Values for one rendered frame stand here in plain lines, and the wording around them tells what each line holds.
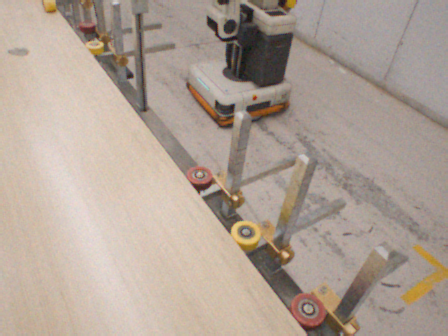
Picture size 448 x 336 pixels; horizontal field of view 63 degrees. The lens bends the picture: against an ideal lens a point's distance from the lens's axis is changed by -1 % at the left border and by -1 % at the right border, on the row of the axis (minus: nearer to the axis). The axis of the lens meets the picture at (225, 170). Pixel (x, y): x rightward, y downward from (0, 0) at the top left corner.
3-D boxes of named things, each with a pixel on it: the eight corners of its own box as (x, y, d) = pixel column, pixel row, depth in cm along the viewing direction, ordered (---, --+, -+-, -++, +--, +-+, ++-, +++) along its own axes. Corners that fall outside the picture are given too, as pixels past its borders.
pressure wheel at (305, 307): (304, 352, 87) (317, 331, 79) (275, 332, 90) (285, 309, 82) (318, 327, 92) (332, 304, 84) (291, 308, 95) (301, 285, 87)
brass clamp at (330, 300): (321, 290, 100) (326, 280, 97) (358, 332, 92) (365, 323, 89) (305, 301, 97) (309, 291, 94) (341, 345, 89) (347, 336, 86)
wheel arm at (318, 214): (337, 203, 126) (340, 195, 123) (344, 210, 124) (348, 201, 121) (231, 255, 106) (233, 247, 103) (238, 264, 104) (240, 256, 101)
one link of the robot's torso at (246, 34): (235, 36, 281) (239, 3, 264) (255, 52, 264) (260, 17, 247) (204, 41, 270) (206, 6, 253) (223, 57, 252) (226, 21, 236)
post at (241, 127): (228, 219, 134) (245, 107, 102) (233, 226, 132) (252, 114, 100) (220, 222, 133) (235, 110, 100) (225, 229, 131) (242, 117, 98)
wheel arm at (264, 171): (290, 161, 141) (292, 153, 138) (295, 167, 139) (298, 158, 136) (190, 200, 121) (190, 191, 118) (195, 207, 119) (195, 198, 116)
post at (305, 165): (271, 265, 117) (309, 148, 85) (278, 273, 115) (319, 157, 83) (263, 269, 115) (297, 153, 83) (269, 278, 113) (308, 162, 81)
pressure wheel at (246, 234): (235, 271, 101) (240, 247, 94) (222, 249, 106) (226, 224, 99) (260, 261, 105) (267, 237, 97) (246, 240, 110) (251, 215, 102)
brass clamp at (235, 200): (223, 180, 130) (225, 169, 127) (245, 205, 122) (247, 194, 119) (208, 185, 128) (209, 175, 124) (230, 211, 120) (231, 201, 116)
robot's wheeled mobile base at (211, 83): (249, 76, 346) (253, 50, 329) (290, 111, 307) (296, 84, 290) (184, 88, 317) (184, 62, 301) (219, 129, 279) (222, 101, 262)
